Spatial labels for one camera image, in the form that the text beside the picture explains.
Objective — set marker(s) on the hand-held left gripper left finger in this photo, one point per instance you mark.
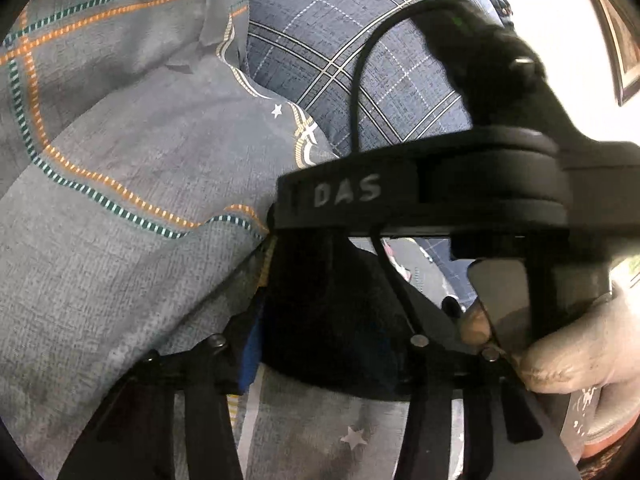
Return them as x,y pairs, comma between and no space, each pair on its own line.
250,355

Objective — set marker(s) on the black pants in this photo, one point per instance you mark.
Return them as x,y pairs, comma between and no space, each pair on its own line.
330,320

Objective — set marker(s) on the person's right hand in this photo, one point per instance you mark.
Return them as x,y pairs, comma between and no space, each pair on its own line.
585,350

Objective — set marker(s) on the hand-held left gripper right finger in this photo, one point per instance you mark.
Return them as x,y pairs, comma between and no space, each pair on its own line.
425,362

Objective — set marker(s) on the framed wall picture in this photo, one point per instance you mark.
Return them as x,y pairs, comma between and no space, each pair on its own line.
627,55

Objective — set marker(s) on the grey cloth with dashed lines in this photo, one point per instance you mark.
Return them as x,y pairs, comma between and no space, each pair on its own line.
125,160

